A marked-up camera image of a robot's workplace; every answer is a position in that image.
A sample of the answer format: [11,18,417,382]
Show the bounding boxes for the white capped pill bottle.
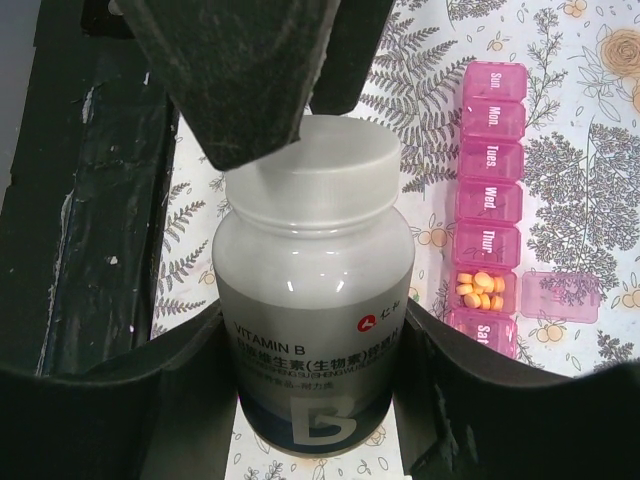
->
[212,209,415,456]

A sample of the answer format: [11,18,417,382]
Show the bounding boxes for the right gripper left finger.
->
[1,304,237,479]

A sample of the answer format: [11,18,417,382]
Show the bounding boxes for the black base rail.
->
[1,1,177,375]

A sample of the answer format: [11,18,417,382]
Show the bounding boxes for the orange pills in organizer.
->
[455,271,506,311]

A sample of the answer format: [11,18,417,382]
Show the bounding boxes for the floral table mat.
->
[158,1,639,479]

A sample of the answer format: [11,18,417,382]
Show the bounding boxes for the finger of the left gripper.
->
[309,0,395,115]
[117,1,339,171]

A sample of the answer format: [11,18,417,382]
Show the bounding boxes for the pink weekly pill organizer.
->
[446,61,601,358]

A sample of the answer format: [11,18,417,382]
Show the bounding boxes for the white bottle cap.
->
[225,115,401,230]

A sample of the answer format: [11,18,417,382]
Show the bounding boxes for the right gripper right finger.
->
[396,302,639,479]

